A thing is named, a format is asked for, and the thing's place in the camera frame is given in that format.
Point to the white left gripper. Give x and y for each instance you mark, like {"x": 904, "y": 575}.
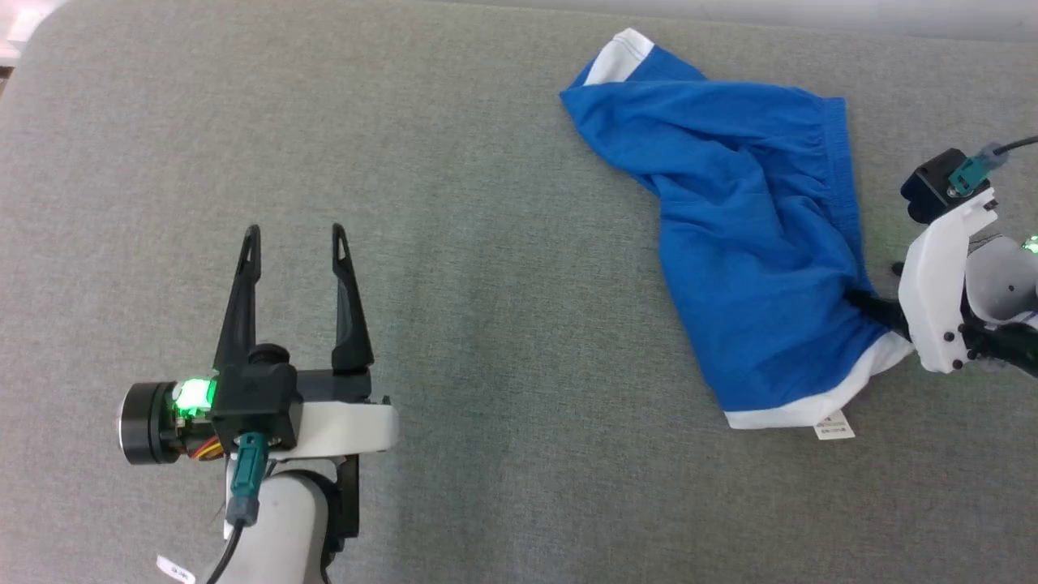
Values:
{"x": 349, "y": 426}

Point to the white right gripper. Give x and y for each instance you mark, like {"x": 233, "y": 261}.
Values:
{"x": 932, "y": 292}

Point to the blue shorts with white trim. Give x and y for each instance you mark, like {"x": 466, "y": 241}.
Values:
{"x": 730, "y": 243}

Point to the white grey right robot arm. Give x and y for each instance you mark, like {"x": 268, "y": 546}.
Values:
{"x": 1001, "y": 284}

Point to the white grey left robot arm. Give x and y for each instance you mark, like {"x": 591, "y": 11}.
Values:
{"x": 284, "y": 527}

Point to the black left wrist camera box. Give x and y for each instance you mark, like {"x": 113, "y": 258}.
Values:
{"x": 255, "y": 397}

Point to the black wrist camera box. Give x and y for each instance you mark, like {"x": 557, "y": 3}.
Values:
{"x": 255, "y": 397}
{"x": 932, "y": 182}

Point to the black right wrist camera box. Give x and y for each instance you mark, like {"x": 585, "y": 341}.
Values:
{"x": 932, "y": 182}

